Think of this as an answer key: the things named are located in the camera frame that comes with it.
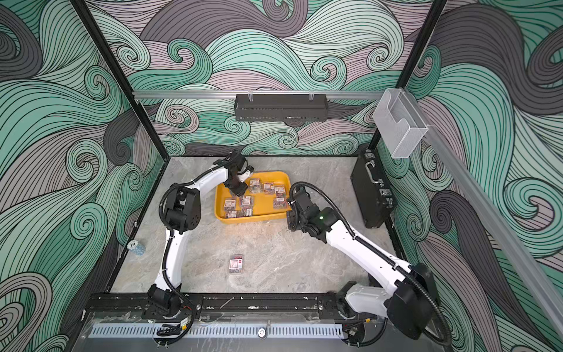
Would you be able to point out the yellow plastic storage tray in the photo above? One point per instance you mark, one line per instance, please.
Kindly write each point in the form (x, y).
(262, 204)

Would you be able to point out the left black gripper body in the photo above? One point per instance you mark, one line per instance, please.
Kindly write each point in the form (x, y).
(237, 188)

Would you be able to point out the aluminium rail back wall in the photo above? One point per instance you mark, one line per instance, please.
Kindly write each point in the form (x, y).
(231, 94)

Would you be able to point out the paper clip box stacked top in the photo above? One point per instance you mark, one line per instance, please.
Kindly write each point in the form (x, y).
(255, 185)

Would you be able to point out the clear acrylic wall holder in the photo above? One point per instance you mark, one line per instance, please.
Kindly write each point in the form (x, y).
(399, 119)

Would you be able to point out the paper clip box middle centre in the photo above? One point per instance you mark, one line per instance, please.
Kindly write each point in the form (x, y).
(246, 201)

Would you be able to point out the aluminium rail wall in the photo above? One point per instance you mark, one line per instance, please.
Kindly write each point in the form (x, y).
(448, 141)
(231, 94)

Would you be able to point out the paper clip box right lower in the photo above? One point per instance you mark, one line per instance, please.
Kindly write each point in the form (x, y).
(280, 203)

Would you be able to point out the small clear plastic bottle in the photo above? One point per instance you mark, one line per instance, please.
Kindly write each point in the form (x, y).
(136, 247)

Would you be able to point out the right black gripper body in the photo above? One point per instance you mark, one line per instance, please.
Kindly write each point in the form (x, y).
(295, 222)

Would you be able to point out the paper clip box far right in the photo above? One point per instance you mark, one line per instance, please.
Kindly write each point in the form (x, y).
(280, 191)

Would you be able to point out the paper clip box under stack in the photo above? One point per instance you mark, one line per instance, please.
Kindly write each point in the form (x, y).
(269, 188)

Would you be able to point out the aluminium rail right wall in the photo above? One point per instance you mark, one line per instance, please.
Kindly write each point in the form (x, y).
(448, 141)

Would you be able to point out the paper clip box middle left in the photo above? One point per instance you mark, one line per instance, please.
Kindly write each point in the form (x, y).
(230, 204)

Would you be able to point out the black wall-mounted tray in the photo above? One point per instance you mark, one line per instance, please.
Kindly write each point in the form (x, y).
(281, 108)

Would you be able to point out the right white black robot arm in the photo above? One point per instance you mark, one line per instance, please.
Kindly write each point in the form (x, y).
(406, 294)

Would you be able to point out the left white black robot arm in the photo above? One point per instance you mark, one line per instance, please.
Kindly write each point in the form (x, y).
(180, 211)

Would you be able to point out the black briefcase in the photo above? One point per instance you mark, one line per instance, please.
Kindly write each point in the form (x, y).
(372, 189)

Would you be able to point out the white slotted cable duct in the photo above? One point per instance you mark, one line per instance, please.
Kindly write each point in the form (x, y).
(272, 330)

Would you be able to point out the paper clip box removed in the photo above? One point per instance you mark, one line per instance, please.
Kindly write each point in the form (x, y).
(231, 214)
(236, 264)

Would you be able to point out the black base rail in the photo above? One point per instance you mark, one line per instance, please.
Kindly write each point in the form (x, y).
(205, 306)

